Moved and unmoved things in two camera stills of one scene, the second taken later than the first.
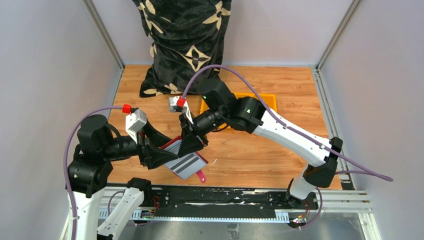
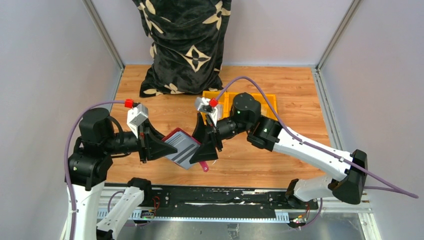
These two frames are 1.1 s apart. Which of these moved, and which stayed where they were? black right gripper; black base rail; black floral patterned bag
Moved: black right gripper
Stayed: black floral patterned bag; black base rail
